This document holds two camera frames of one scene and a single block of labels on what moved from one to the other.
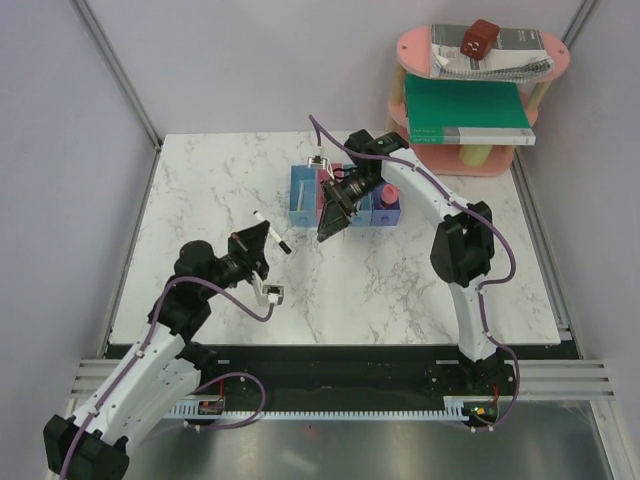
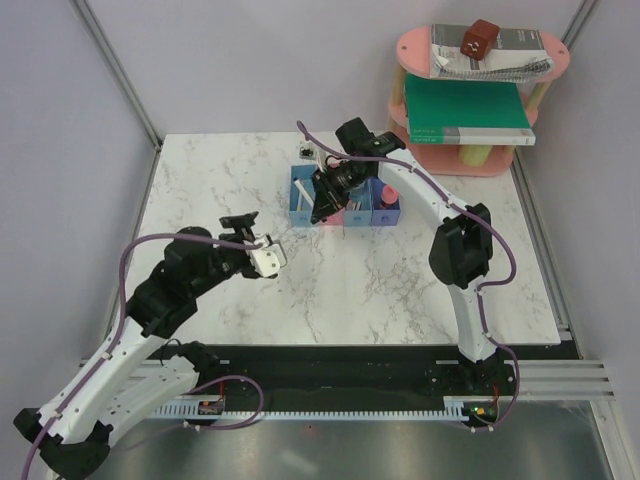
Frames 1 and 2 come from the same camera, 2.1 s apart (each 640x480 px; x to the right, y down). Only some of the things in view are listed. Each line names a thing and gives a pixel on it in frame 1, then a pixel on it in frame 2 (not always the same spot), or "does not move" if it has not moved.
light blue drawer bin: x=303 y=206 does not move
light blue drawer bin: x=364 y=212 does not move
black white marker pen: x=281 y=243 to x=302 y=190
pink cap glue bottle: x=388 y=195 does not move
